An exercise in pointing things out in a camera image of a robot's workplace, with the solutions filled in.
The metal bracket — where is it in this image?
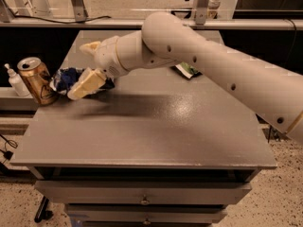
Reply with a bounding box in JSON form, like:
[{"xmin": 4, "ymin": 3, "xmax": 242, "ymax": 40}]
[
  {"xmin": 193, "ymin": 0, "xmax": 209, "ymax": 25},
  {"xmin": 71, "ymin": 0, "xmax": 88, "ymax": 23}
]

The metal bracket right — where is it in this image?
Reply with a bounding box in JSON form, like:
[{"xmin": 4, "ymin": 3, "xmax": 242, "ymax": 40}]
[{"xmin": 193, "ymin": 0, "xmax": 209, "ymax": 25}]

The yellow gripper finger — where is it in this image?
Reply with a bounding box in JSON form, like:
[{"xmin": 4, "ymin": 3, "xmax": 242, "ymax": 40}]
[
  {"xmin": 80, "ymin": 41, "xmax": 100, "ymax": 56},
  {"xmin": 67, "ymin": 68, "xmax": 106, "ymax": 100}
]

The grey drawer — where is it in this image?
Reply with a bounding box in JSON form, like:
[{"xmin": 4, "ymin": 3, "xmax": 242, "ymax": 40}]
[
  {"xmin": 35, "ymin": 181, "xmax": 252, "ymax": 205},
  {"xmin": 65, "ymin": 204, "xmax": 227, "ymax": 223}
]

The metal bracket left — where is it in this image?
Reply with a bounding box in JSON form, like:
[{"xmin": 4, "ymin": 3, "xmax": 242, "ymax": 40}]
[{"xmin": 71, "ymin": 0, "xmax": 88, "ymax": 23}]

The lower grey drawer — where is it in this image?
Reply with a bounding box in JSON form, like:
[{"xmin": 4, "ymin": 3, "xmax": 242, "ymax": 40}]
[{"xmin": 65, "ymin": 204, "xmax": 227, "ymax": 223}]

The green chip bag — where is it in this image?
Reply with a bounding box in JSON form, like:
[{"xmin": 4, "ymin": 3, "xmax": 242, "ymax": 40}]
[{"xmin": 176, "ymin": 62, "xmax": 201, "ymax": 79}]

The white pump bottle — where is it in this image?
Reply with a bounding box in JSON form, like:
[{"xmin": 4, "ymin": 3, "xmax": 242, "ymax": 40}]
[{"xmin": 5, "ymin": 63, "xmax": 29, "ymax": 96}]

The orange soda can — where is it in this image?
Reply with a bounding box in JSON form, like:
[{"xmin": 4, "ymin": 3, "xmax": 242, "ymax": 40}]
[{"xmin": 17, "ymin": 57, "xmax": 58, "ymax": 106}]

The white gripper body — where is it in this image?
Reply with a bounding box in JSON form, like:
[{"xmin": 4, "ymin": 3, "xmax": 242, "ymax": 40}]
[{"xmin": 94, "ymin": 36, "xmax": 128, "ymax": 79}]

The black plug and cable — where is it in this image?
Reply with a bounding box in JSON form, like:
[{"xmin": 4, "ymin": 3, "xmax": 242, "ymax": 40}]
[{"xmin": 0, "ymin": 133, "xmax": 19, "ymax": 166}]

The black cable on shelf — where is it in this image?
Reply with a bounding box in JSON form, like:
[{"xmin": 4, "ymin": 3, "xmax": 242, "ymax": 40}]
[{"xmin": 12, "ymin": 14, "xmax": 112, "ymax": 25}]

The grey drawer cabinet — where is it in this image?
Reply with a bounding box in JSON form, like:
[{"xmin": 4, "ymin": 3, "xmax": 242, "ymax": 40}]
[{"xmin": 9, "ymin": 29, "xmax": 278, "ymax": 227}]

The upper grey drawer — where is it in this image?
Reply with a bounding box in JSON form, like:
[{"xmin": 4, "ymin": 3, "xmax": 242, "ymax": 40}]
[{"xmin": 35, "ymin": 181, "xmax": 252, "ymax": 205}]

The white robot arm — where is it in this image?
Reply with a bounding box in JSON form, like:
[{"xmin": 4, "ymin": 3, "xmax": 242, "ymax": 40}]
[{"xmin": 67, "ymin": 12, "xmax": 303, "ymax": 144}]

